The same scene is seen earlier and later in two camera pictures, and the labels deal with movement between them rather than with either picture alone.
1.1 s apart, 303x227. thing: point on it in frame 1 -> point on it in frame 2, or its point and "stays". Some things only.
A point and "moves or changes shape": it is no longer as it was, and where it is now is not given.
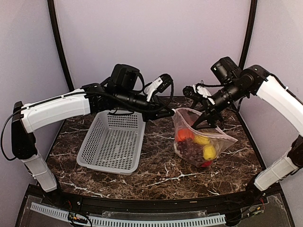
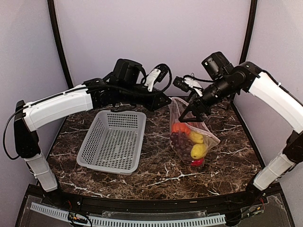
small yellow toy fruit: [209, 152] -> [198, 151]
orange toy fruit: [183, 133] -> [181, 127]
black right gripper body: [234, 93] -> [223, 88]
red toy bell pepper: [206, 163] -> [199, 162]
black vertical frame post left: [52, 14] stays
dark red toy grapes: [190, 151] -> [182, 144]
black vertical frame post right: [249, 35] stays
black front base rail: [252, 207] stays
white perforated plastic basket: [113, 143] stays
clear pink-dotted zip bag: [197, 146] moves or changes shape
